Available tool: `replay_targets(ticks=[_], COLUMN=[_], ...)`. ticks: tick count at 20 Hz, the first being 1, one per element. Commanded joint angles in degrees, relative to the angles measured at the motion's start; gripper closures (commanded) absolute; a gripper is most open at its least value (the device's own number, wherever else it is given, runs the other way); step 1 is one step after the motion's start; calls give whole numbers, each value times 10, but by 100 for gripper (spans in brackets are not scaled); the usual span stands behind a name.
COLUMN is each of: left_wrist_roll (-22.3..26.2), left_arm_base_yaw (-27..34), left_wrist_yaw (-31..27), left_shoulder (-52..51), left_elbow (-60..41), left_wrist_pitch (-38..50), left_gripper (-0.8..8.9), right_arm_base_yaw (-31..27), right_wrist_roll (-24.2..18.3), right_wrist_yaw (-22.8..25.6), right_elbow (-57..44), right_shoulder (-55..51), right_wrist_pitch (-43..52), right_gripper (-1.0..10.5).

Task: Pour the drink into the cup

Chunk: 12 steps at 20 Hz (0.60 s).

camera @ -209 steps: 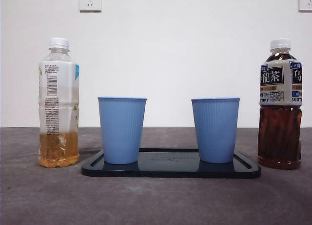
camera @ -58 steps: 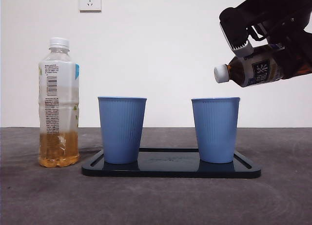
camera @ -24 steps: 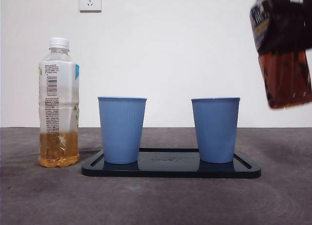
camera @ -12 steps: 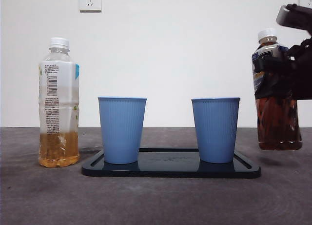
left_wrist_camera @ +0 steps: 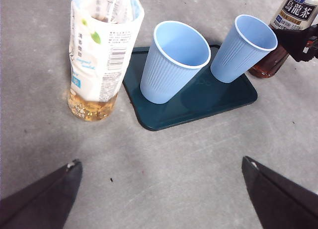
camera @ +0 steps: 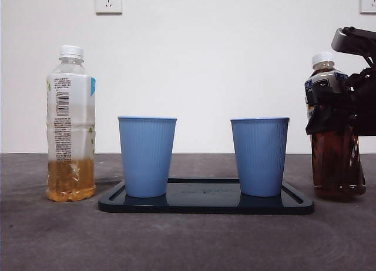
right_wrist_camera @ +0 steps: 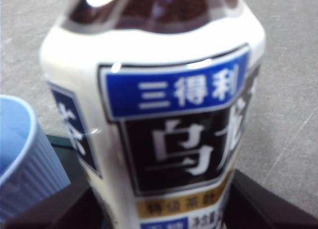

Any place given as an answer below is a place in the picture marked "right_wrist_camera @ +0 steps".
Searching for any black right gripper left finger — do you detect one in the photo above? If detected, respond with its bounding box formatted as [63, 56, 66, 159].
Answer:
[0, 174, 110, 229]

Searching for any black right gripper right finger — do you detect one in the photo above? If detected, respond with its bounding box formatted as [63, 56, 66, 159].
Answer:
[218, 169, 318, 229]

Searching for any dark oolong tea bottle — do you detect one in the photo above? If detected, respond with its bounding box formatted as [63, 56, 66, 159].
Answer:
[39, 0, 267, 229]

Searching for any blue ribbed cup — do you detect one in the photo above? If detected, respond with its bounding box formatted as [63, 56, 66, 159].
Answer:
[0, 94, 73, 223]

